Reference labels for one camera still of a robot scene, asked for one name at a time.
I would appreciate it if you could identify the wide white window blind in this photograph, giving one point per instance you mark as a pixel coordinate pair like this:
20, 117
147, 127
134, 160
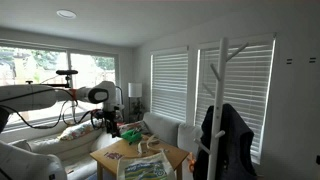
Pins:
248, 83

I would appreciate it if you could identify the dark wall outlet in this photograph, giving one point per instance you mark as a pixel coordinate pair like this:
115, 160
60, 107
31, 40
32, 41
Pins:
318, 160

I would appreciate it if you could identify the green lunchbox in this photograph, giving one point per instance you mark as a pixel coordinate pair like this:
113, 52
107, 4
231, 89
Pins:
131, 136

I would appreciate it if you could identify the patterned red green pillow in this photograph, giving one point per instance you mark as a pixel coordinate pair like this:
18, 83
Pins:
135, 126

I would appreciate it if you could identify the potted house plant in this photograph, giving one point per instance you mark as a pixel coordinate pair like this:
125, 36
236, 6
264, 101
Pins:
137, 108

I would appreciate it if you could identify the white coat rack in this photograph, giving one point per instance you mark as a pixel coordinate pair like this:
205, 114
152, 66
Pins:
221, 66

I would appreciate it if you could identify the round ceiling light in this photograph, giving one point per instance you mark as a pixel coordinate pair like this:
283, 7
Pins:
66, 14

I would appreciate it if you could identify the floral yellow pillow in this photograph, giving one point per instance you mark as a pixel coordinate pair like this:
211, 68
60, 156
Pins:
77, 131

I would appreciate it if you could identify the printed white tote bag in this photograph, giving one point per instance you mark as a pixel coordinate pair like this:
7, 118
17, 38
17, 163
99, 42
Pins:
143, 168

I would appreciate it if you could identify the wooden coffee table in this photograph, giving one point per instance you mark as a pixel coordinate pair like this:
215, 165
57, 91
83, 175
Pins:
175, 155

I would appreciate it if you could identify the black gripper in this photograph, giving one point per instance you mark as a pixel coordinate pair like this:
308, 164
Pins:
110, 119

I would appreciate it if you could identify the white floor lamp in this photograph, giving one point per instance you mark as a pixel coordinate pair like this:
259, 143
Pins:
135, 90

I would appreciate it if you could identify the narrow white window blind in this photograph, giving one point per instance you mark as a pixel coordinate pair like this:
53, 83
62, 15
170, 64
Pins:
170, 83

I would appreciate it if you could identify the light grey sectional sofa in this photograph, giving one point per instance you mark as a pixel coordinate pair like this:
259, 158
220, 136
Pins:
80, 144

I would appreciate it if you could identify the orange object behind table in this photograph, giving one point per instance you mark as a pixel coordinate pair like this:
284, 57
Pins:
191, 163

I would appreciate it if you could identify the dark blue jacket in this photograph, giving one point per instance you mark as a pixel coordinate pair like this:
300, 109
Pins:
237, 146

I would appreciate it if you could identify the large picture window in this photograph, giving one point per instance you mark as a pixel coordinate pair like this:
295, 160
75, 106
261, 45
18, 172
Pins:
36, 63

